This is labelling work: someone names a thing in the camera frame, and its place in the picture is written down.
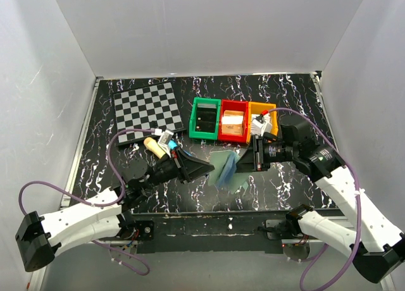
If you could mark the cream wooden handle tool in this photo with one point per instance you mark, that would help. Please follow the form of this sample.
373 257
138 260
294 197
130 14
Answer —
153 146

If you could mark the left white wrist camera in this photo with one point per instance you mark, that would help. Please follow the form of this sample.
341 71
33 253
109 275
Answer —
165 138

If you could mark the orange plastic bin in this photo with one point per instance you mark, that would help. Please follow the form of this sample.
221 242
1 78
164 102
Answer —
260 107

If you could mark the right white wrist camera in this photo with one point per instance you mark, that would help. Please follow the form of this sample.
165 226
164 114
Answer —
260 131

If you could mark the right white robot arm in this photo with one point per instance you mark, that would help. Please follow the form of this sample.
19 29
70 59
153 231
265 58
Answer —
375 246

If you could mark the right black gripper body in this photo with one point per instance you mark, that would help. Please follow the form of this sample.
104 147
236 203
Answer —
266 153

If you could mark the white cards in orange bin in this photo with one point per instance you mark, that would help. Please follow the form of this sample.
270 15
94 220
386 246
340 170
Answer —
260 121

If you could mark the blue plastic marker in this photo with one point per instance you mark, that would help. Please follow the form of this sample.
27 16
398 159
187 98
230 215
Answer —
172 145

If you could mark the black front base bar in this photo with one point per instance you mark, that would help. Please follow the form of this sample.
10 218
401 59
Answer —
261 231

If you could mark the red plastic bin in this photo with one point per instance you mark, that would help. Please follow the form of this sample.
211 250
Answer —
227 104

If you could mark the green plastic bin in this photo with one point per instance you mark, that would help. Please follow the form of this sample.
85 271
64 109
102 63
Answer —
192 123

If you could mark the brown cards in red bin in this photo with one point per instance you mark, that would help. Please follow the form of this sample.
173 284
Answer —
232 122

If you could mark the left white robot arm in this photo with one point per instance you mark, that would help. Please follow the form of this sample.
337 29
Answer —
40 238

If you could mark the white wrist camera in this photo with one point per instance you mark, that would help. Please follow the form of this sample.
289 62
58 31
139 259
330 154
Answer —
260 131
165 138

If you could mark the black grey chessboard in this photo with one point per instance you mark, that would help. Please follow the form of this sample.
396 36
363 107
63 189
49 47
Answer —
135 109

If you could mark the grey-green card holder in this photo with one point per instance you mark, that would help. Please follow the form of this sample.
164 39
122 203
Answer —
239 181

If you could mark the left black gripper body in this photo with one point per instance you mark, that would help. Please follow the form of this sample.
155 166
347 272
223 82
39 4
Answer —
166 171

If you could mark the black cards in green bin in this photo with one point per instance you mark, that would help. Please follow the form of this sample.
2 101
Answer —
206 117

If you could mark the light blue credit cards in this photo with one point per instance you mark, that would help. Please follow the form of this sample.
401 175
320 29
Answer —
228 170

